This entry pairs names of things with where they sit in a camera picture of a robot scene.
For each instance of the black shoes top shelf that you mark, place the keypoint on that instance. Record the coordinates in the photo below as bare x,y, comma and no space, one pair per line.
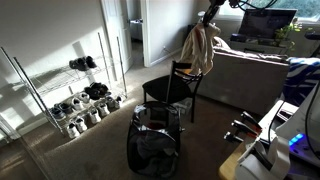
83,63

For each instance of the black chair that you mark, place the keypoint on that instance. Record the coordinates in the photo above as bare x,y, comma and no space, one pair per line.
175,87

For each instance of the white sneaker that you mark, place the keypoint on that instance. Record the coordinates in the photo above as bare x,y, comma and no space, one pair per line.
80,124
103,109
72,131
94,116

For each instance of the white desk lamp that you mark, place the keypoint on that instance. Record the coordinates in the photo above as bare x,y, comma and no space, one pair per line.
201,15

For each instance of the white robot base equipment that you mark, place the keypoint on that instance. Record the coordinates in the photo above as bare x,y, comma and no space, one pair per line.
298,136

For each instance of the blue white striped blanket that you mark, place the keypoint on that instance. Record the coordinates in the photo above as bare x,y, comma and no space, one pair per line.
302,76

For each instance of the black shoes middle shelf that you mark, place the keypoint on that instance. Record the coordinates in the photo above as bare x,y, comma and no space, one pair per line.
97,91

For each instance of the green potted plant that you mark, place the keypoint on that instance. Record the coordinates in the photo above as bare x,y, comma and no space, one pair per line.
281,38

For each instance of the white door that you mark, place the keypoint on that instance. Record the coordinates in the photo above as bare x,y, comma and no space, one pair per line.
116,18

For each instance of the black mesh laundry bag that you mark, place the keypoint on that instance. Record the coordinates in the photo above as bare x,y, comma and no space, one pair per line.
153,140

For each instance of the black monitor screen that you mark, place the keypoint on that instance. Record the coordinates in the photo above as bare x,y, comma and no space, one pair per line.
264,23

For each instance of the grey sofa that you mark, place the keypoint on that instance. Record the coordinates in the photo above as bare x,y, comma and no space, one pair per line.
244,80

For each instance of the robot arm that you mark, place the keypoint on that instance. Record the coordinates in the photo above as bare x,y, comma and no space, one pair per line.
241,3

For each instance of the metal wire shoe rack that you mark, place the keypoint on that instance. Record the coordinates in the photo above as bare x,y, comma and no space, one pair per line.
78,103

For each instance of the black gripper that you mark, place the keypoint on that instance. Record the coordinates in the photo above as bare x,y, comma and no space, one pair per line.
211,11

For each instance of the dark sneaker left shelf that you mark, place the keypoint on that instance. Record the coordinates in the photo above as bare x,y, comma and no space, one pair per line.
57,113

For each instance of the white sneaker front left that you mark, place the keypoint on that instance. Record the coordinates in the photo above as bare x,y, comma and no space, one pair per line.
72,131

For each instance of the black clamps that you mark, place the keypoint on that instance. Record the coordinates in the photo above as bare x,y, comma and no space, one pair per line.
247,125

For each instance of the peach t-shirt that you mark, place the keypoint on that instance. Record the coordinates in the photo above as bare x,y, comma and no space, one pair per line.
198,48

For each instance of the black shoes shelf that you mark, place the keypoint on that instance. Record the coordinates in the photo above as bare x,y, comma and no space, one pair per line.
97,91
83,63

